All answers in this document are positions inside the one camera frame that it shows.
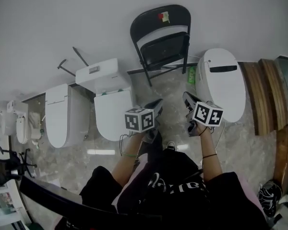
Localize small white toilet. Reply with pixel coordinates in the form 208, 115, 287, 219
15, 100, 29, 145

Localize black metal folding chair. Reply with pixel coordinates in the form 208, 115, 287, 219
130, 4, 192, 87

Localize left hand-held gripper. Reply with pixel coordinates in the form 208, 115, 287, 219
124, 98, 164, 144

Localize black and white bag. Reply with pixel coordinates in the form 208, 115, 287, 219
257, 180, 283, 218

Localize person's left forearm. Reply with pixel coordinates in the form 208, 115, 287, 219
111, 129, 150, 188

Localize person's black printed clothing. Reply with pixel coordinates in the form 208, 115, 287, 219
79, 148, 268, 230

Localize white toilet with square tank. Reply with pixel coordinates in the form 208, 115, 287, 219
75, 57, 135, 142

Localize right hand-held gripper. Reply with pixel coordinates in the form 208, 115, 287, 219
182, 91, 224, 138

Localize white display cabinet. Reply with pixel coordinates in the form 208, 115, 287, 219
0, 185, 31, 230

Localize black office chair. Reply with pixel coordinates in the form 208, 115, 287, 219
0, 146, 38, 187

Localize curved wooden steps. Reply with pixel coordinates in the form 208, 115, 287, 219
240, 58, 288, 137

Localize white cable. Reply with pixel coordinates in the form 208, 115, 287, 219
214, 122, 227, 151

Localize person's right forearm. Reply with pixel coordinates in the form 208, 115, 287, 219
196, 123, 224, 183

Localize white oval smart toilet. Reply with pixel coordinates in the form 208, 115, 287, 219
195, 47, 247, 123

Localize thin black cable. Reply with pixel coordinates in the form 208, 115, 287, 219
119, 133, 136, 156

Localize black metal wall bracket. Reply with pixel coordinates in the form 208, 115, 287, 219
57, 46, 90, 77

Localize white tankless smart toilet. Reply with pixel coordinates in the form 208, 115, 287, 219
45, 83, 91, 149

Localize black curved bar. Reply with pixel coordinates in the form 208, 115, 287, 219
19, 175, 164, 225

